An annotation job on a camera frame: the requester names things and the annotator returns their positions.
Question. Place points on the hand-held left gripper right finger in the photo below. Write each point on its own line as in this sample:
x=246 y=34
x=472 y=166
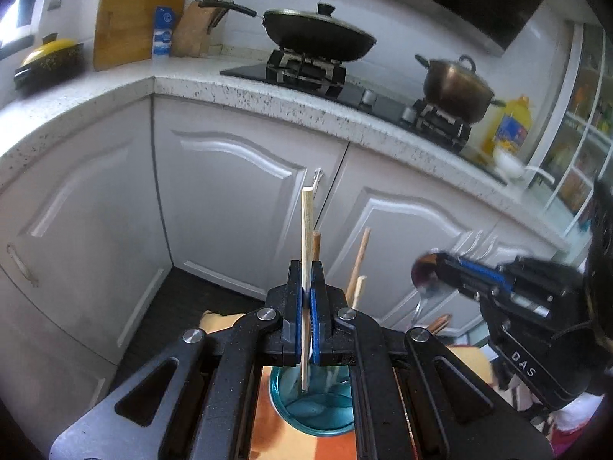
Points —
x=316 y=311

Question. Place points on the speckled stone countertop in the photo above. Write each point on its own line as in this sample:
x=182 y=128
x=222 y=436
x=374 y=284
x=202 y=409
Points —
x=191 y=86

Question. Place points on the yellow lidded black pot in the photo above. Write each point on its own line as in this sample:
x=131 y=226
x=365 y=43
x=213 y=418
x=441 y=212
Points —
x=48 y=60

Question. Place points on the brown lidded cooking pot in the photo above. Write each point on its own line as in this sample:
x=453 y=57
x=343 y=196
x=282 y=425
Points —
x=455 y=91

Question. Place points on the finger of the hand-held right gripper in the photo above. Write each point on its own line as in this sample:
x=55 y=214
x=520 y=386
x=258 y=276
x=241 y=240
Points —
x=467 y=290
x=479 y=270

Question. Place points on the yellow cooking oil bottle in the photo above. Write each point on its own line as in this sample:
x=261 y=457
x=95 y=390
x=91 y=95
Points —
x=512 y=127

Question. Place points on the blue white packet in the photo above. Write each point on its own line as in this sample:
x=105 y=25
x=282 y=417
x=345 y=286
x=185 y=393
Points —
x=164 y=33

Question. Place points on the wooden cutting board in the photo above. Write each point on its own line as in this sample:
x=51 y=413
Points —
x=134 y=28

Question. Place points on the pale wooden chopstick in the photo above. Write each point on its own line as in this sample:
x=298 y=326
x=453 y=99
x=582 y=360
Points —
x=308 y=230

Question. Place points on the teal rimmed white cup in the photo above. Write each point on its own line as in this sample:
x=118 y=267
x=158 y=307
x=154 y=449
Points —
x=316 y=417

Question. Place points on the kitchen window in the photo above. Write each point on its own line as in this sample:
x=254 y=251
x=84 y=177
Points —
x=19 y=9

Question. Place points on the glass wok lid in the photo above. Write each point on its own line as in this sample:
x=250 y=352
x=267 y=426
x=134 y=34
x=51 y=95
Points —
x=326 y=8

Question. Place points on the black wok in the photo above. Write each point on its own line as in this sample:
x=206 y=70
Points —
x=316 y=40

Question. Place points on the metal stove knob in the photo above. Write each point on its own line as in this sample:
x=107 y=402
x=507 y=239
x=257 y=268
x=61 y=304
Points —
x=368 y=98
x=408 y=114

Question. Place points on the dark ribbed floor mat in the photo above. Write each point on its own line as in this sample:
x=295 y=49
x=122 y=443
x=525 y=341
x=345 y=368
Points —
x=201 y=292

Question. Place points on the wooden knife block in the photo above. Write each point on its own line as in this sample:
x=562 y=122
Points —
x=191 y=31

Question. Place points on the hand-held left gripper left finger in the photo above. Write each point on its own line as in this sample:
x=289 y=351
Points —
x=299 y=306

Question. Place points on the white framed glass door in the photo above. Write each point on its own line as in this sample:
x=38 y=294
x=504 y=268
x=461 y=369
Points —
x=574 y=153

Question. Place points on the black gas hob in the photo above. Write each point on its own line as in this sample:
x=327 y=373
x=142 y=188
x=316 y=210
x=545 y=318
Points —
x=306 y=69

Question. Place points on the metal spoon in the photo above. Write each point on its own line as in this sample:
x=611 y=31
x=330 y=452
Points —
x=426 y=273

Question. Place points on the orange yellow printed blanket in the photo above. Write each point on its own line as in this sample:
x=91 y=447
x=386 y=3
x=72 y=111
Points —
x=287 y=441

